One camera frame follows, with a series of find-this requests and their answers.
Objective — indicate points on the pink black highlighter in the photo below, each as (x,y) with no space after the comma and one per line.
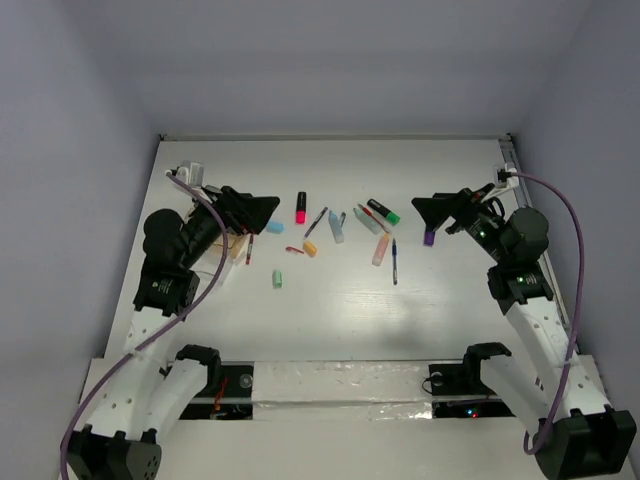
(301,208)

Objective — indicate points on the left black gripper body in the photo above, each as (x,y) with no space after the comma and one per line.
(225,213)

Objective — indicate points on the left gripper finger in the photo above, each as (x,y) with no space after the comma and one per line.
(259,205)
(252,217)

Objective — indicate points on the red pen clear barrel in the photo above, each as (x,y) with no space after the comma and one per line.
(373,217)

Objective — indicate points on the orange pastel marker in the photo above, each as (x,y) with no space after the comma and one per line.
(381,249)

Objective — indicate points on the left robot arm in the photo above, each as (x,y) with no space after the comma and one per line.
(143,395)

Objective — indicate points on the red pen cap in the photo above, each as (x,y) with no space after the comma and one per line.
(294,250)

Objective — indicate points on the light green marker cap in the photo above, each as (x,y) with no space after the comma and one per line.
(277,279)

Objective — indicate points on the light blue marker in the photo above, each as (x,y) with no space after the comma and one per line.
(336,227)

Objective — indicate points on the blue ballpoint pen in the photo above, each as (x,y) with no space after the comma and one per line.
(394,262)

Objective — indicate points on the orange translucent container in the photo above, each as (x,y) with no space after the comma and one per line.
(235,247)

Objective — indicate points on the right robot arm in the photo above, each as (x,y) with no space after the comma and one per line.
(570,424)

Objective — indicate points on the green black highlighter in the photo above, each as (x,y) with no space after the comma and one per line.
(390,216)

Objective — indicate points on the purple ink pen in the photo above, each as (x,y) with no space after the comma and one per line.
(315,222)

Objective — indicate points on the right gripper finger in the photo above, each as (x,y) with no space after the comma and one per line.
(440,204)
(436,217)

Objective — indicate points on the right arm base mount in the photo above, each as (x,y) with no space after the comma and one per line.
(457,391)

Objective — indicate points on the red gel pen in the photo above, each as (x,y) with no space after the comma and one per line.
(249,249)

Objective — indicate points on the purple marker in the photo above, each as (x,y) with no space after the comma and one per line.
(429,238)

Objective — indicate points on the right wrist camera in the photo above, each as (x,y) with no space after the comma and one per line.
(505,177)

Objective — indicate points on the light green marker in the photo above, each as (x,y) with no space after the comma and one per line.
(367,221)

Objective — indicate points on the light blue marker cap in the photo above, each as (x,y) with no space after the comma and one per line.
(274,227)

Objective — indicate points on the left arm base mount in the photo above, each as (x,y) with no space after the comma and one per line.
(227,394)

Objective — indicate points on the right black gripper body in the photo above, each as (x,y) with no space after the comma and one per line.
(474,216)

